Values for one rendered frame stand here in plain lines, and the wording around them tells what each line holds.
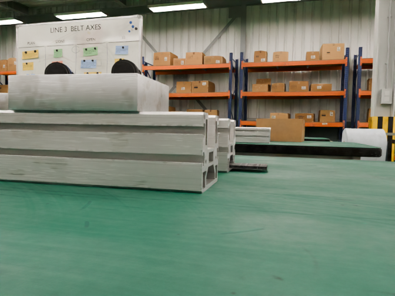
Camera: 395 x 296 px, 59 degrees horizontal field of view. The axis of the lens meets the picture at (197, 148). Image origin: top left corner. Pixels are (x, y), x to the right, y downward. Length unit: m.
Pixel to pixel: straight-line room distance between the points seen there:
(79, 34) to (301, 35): 8.14
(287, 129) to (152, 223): 2.14
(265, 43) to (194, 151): 10.85
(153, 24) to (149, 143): 12.01
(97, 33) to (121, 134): 3.49
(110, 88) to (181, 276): 0.26
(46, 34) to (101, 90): 3.84
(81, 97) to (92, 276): 0.27
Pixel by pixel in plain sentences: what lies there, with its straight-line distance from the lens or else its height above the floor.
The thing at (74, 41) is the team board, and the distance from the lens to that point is 4.00.
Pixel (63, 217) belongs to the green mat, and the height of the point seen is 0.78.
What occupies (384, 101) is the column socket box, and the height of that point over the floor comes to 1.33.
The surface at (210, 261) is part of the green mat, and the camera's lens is 0.19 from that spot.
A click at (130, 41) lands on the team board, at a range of 3.67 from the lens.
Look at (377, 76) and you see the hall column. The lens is 6.17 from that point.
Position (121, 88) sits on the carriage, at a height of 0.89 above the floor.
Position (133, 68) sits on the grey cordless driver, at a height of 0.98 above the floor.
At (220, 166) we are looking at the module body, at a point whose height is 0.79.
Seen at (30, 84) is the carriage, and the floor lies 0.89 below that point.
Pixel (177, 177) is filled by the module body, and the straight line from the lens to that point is 0.37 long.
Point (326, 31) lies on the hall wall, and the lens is 11.20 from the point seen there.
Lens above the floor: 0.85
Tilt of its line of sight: 3 degrees down
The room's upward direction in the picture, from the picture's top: 1 degrees clockwise
